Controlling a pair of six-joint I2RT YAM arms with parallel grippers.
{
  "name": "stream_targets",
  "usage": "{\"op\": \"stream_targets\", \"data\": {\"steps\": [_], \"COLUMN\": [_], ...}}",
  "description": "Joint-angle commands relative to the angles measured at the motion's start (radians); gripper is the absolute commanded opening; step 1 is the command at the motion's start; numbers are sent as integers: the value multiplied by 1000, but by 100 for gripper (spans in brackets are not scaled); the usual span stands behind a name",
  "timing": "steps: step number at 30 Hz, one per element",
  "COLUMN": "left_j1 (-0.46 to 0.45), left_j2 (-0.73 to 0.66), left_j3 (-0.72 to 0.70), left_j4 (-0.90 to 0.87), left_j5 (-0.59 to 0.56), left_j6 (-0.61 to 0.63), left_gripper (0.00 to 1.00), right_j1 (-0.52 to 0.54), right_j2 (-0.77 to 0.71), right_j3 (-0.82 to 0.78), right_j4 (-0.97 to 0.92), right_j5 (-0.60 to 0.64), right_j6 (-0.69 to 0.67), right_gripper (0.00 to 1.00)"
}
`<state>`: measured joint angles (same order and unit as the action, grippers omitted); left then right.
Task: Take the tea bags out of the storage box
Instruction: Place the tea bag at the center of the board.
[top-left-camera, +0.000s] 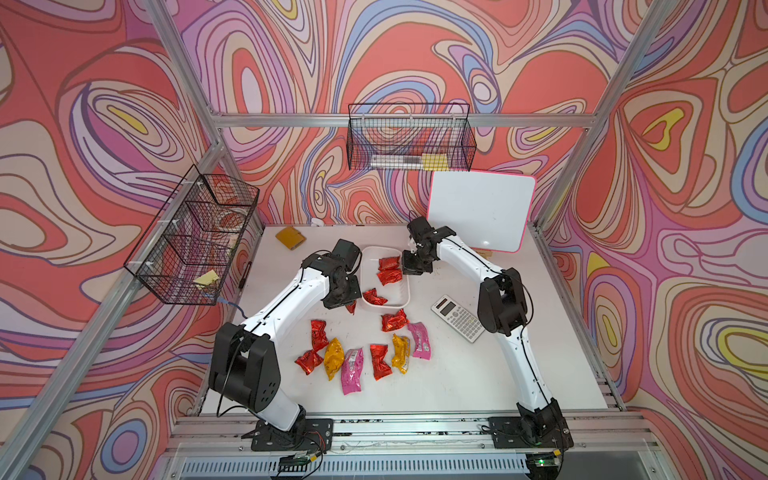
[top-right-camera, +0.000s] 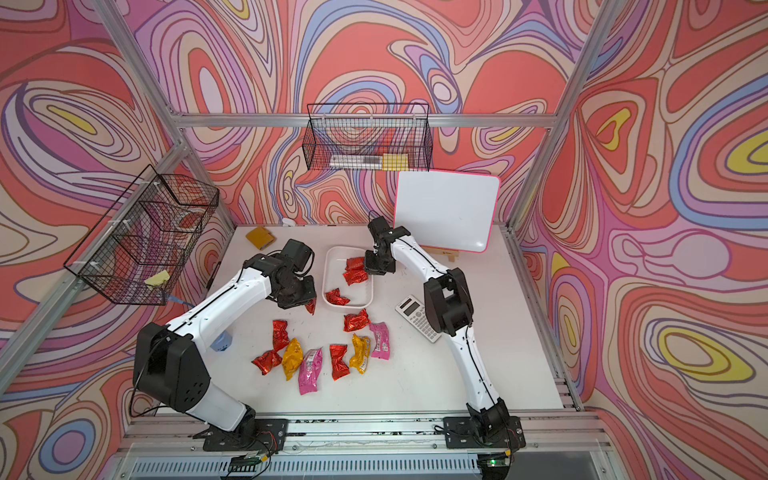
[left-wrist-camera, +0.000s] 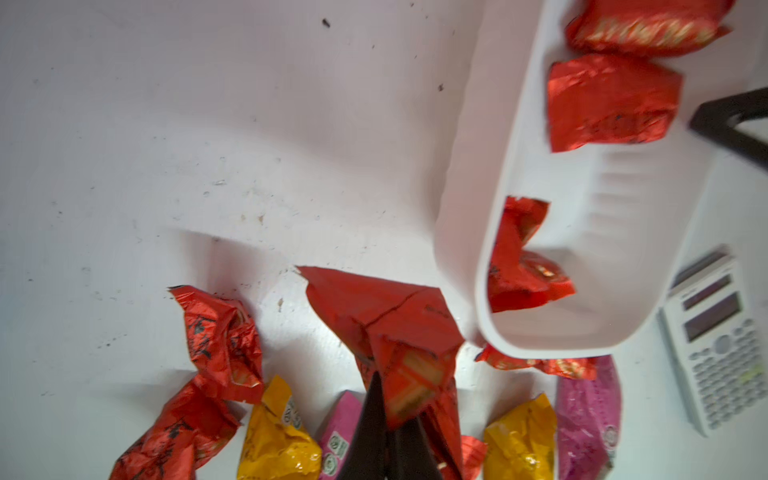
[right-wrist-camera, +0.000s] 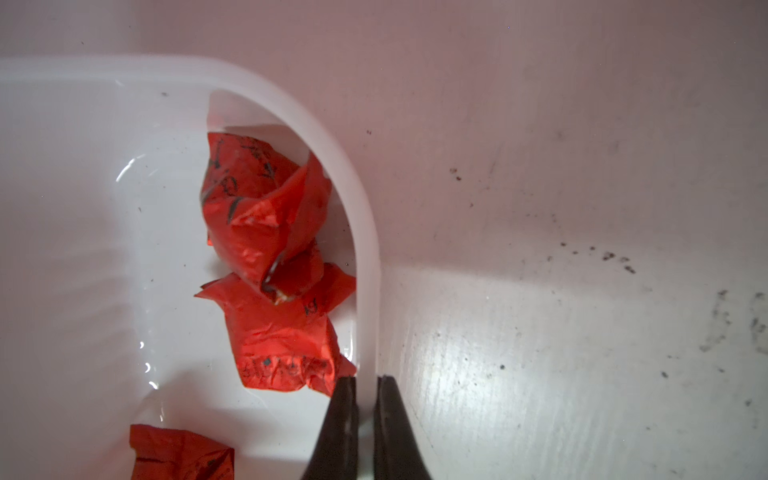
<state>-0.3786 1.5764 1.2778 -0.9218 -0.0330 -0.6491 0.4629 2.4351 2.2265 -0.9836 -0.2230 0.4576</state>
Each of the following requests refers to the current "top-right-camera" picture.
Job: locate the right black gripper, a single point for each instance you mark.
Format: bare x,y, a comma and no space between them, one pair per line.
373,269

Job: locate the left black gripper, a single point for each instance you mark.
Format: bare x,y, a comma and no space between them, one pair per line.
310,293

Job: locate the yellow tea bag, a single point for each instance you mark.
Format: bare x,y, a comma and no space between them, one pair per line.
362,351
292,359

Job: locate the pink tea bag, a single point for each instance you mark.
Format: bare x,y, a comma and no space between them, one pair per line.
381,334
309,371

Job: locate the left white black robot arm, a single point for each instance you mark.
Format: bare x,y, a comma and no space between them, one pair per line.
169,364

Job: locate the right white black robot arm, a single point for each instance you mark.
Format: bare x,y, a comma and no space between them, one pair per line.
449,311

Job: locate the yellow square pad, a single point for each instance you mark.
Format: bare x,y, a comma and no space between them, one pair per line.
260,237

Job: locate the white grey calculator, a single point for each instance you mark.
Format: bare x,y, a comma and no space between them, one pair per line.
414,313

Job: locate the wooden easel stand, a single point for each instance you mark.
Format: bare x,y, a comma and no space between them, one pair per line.
450,254

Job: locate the pink framed whiteboard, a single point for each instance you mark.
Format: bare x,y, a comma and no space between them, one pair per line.
449,210

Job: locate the yellow block in basket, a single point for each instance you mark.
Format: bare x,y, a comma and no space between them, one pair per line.
395,162

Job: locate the yellow sticky note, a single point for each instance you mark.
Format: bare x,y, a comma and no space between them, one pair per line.
158,280

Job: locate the green circuit board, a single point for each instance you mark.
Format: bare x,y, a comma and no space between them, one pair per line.
247,463

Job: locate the back black wire basket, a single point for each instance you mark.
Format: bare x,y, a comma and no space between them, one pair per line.
355,135

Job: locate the black wire basket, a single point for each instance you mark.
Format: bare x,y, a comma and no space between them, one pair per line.
153,225
355,135

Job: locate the left black wire basket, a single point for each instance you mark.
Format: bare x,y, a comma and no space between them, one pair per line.
153,225

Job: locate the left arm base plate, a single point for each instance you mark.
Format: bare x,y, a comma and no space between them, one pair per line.
253,434

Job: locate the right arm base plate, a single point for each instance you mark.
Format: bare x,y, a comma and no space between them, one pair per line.
461,432

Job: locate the aluminium front rail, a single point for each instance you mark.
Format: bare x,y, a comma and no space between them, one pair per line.
560,445

